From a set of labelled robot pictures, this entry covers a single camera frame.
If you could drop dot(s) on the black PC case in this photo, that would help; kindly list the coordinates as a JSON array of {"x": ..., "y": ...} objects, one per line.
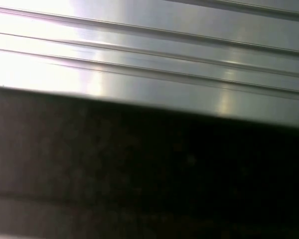
[{"x": 164, "y": 161}]

